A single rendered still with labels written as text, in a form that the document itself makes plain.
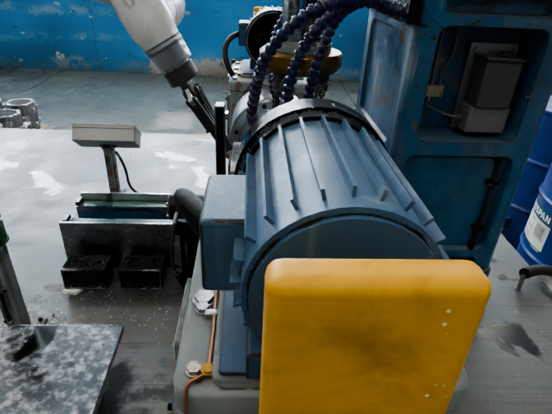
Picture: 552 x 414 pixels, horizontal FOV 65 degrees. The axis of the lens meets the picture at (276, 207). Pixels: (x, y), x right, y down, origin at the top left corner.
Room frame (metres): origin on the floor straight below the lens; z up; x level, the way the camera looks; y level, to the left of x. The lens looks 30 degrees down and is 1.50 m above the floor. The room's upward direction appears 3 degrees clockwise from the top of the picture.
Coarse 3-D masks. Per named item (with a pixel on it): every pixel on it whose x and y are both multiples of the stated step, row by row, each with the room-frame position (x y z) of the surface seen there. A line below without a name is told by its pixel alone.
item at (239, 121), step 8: (264, 88) 1.32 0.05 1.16; (264, 96) 1.23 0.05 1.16; (296, 96) 1.32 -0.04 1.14; (240, 104) 1.28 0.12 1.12; (264, 104) 1.18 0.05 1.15; (272, 104) 1.19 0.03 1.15; (280, 104) 1.19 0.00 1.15; (240, 112) 1.20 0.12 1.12; (264, 112) 1.18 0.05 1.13; (232, 120) 1.25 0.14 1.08; (240, 120) 1.18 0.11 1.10; (232, 128) 1.18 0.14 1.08; (240, 128) 1.18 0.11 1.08; (248, 128) 1.18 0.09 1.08; (232, 136) 1.18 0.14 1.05; (240, 136) 1.18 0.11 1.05; (232, 144) 1.18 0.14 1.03
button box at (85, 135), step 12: (72, 132) 1.12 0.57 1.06; (84, 132) 1.12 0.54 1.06; (96, 132) 1.12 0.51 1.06; (108, 132) 1.13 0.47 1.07; (120, 132) 1.13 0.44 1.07; (132, 132) 1.13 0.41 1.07; (84, 144) 1.14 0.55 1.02; (96, 144) 1.14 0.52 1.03; (108, 144) 1.14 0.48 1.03; (120, 144) 1.14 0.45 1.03; (132, 144) 1.14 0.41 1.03
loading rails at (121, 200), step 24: (96, 192) 1.02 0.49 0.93; (120, 192) 1.03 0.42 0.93; (96, 216) 0.97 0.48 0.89; (120, 216) 0.98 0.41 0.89; (144, 216) 0.98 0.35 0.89; (72, 240) 0.86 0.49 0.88; (96, 240) 0.87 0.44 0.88; (120, 240) 0.87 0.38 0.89; (144, 240) 0.88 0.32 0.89; (168, 240) 0.88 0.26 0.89; (168, 264) 0.88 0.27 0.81
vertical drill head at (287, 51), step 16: (288, 0) 0.95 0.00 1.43; (304, 0) 0.94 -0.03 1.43; (288, 16) 0.95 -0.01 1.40; (320, 16) 0.95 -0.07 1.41; (304, 32) 0.94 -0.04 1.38; (288, 48) 0.92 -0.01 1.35; (272, 64) 0.92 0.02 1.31; (288, 64) 0.90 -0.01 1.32; (304, 64) 0.89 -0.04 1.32; (336, 64) 0.93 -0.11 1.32; (272, 80) 1.01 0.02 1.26; (320, 80) 0.94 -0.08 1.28; (320, 96) 0.94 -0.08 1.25
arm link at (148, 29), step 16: (112, 0) 0.98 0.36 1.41; (128, 0) 0.97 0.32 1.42; (144, 0) 0.97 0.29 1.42; (160, 0) 1.00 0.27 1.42; (128, 16) 0.97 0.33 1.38; (144, 16) 0.97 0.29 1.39; (160, 16) 0.98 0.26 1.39; (176, 16) 1.09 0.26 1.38; (128, 32) 0.99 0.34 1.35; (144, 32) 0.97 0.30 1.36; (160, 32) 0.98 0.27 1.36; (176, 32) 1.01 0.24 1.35; (144, 48) 0.99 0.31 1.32
